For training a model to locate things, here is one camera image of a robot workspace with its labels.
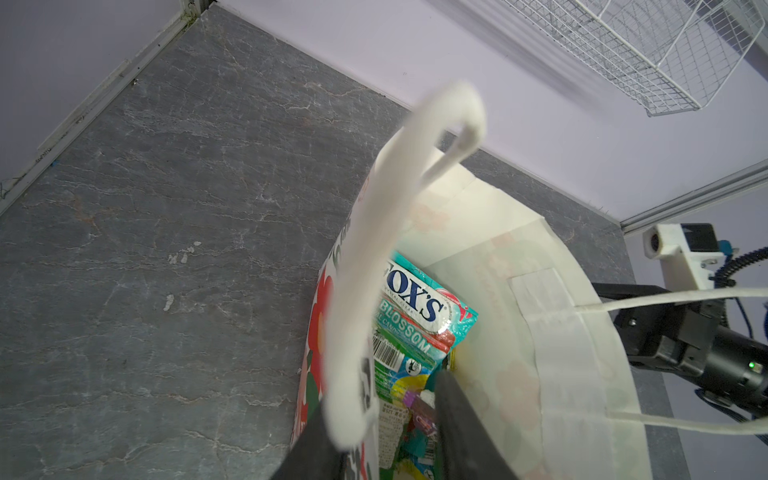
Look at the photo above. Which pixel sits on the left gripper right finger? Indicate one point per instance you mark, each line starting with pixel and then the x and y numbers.
pixel 466 451

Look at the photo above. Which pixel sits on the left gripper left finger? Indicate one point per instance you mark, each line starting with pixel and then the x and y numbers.
pixel 313 456

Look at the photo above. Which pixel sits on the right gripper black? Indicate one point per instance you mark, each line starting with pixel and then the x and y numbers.
pixel 692 342

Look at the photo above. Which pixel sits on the white floral paper bag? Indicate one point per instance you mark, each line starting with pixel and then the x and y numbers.
pixel 544 369

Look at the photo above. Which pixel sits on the teal Fox's mint bag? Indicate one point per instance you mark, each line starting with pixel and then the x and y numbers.
pixel 421 315

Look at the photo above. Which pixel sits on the green candy bag back side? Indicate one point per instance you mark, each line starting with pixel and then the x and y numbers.
pixel 398 368

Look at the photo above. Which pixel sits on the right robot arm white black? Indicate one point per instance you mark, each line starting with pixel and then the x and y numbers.
pixel 618 296

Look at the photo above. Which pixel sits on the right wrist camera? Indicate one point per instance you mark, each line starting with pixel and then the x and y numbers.
pixel 686 253

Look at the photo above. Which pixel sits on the white wire shelf basket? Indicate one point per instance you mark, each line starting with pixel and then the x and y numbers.
pixel 668 56

